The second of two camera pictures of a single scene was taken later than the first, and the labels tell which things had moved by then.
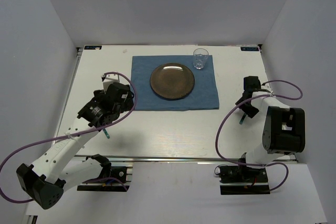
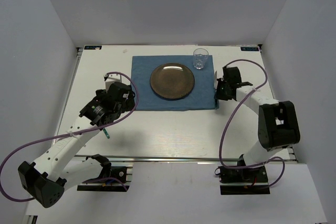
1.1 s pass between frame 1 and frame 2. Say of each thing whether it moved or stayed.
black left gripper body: stayed
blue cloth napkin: stayed
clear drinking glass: stayed
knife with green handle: moved
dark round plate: stayed
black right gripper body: moved
